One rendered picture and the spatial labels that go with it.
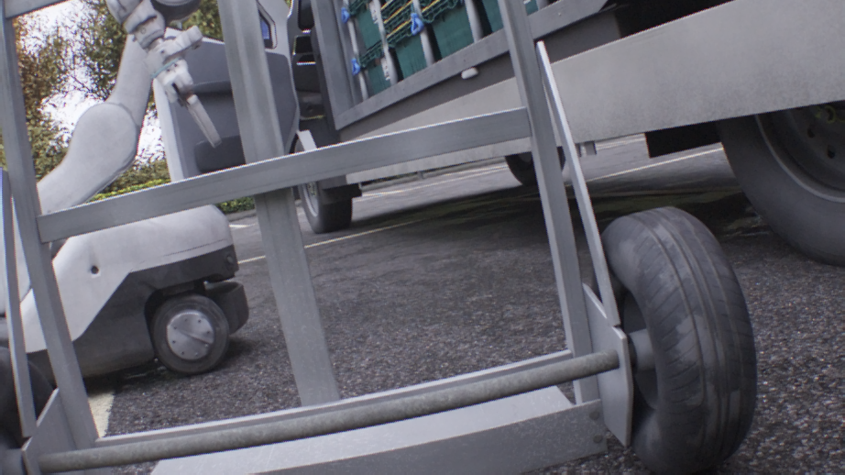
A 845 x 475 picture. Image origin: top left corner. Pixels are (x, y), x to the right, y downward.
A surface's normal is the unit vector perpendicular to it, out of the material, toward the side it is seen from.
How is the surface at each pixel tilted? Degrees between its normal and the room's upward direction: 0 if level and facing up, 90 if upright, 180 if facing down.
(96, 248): 90
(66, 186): 89
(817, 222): 71
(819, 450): 0
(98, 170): 96
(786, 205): 76
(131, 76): 90
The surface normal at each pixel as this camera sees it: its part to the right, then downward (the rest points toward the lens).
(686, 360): -0.46, 0.01
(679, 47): -0.92, 0.22
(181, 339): 0.33, -0.01
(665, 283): -0.55, -0.40
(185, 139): 0.73, -0.11
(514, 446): 0.05, 0.06
